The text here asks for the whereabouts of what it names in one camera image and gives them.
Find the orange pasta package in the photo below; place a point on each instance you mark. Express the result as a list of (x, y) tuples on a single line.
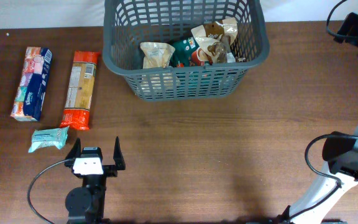
[(76, 113)]

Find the blue Kleenex tissue pack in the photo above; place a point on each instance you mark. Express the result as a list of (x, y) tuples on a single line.
[(33, 84)]

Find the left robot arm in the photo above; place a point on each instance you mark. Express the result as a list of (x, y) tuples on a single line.
[(85, 204)]

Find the beige paper pouch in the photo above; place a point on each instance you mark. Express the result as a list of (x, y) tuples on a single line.
[(156, 55)]

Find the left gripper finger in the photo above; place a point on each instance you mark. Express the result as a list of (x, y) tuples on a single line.
[(74, 153), (118, 157)]

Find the teal wet wipes pack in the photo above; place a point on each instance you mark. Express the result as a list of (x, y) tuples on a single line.
[(48, 137)]

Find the beige chocolate snack bag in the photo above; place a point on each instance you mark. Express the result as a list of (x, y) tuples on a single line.
[(214, 42)]

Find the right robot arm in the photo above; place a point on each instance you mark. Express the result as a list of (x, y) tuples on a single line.
[(338, 175)]

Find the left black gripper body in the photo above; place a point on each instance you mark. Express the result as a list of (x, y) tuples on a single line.
[(109, 171)]

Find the green Nescafe coffee bag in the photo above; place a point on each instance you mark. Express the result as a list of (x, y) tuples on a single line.
[(188, 54)]

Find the grey plastic basket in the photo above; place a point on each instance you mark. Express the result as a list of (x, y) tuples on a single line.
[(127, 24)]

